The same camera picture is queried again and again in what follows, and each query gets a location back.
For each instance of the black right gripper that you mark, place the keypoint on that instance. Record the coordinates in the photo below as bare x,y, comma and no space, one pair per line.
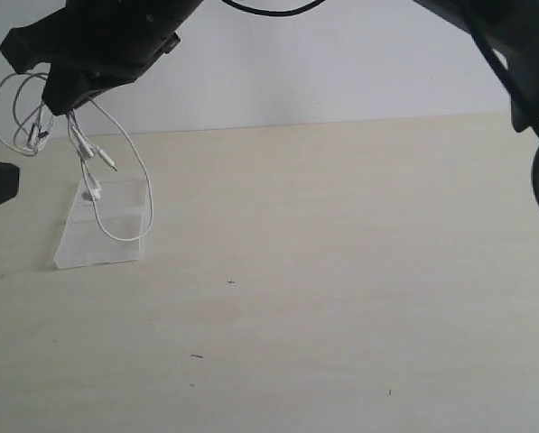
95,46

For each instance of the white wired earphones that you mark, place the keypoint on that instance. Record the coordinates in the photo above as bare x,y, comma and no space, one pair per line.
32,135

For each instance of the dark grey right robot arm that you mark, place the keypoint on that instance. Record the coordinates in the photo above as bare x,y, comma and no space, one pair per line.
507,35

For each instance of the clear plastic storage box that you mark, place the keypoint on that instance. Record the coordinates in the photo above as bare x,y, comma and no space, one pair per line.
124,209

